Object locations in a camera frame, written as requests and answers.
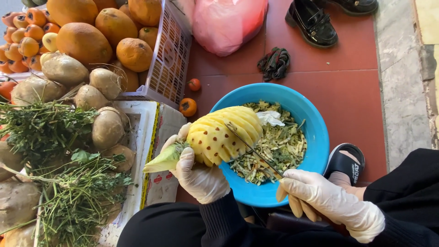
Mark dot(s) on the pink plastic bag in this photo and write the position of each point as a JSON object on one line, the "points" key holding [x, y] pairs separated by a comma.
{"points": [[226, 24]]}

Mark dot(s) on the cardboard box with yellow tape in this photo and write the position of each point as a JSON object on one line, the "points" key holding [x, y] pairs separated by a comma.
{"points": [[168, 127]]}

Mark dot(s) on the blue plastic bowl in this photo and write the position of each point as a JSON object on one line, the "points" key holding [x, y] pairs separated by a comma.
{"points": [[308, 113]]}

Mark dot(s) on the crumpled white tissue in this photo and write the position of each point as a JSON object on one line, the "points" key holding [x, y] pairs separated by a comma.
{"points": [[269, 117]]}

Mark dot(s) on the white plastic crate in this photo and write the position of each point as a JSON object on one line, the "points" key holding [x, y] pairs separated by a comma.
{"points": [[171, 61]]}

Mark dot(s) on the person's black trousers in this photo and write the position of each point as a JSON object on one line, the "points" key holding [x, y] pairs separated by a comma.
{"points": [[164, 226]]}

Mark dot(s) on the heap of orange papayas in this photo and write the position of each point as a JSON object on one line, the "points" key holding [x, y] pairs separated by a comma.
{"points": [[84, 43]]}

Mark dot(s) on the pale yellow fruit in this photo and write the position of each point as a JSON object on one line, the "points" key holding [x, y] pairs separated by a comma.
{"points": [[50, 42]]}

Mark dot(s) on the person's right hand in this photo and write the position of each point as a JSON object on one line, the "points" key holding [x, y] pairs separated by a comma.
{"points": [[336, 205]]}

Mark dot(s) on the thin long knife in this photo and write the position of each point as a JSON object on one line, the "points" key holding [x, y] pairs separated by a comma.
{"points": [[252, 149]]}

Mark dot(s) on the orange persimmon with dark calyx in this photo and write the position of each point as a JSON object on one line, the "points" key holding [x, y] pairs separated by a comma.
{"points": [[188, 107]]}

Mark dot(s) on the heap of brown jicama tubers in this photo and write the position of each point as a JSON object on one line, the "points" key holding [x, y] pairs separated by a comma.
{"points": [[65, 70]]}

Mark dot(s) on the white foam box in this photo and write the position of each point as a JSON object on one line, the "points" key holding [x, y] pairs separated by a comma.
{"points": [[140, 120]]}

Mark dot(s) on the person's left hand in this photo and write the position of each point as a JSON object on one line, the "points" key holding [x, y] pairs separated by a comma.
{"points": [[202, 181]]}

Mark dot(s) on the person's socked foot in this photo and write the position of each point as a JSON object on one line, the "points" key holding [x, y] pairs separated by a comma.
{"points": [[343, 180]]}

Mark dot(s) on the small red persimmon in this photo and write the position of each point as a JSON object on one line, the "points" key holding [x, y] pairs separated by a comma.
{"points": [[194, 84]]}

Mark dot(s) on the black slide sandal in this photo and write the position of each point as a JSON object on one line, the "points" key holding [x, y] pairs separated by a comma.
{"points": [[349, 168]]}

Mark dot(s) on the pile of pineapple peelings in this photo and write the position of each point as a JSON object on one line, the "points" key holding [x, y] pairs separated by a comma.
{"points": [[284, 147]]}

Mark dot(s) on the heap of orange persimmons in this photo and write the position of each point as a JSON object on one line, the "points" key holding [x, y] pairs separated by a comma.
{"points": [[29, 46]]}

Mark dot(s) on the dark crumpled rag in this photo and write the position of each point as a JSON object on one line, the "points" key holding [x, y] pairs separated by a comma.
{"points": [[274, 63]]}

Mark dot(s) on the green herb bunch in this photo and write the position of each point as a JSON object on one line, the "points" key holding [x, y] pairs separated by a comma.
{"points": [[44, 127], [79, 199]]}

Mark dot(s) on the person's right fingers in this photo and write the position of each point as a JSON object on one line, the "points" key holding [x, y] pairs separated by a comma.
{"points": [[295, 202]]}

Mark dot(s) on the peeled yellow pineapple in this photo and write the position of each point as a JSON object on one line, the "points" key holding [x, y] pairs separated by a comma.
{"points": [[219, 137]]}

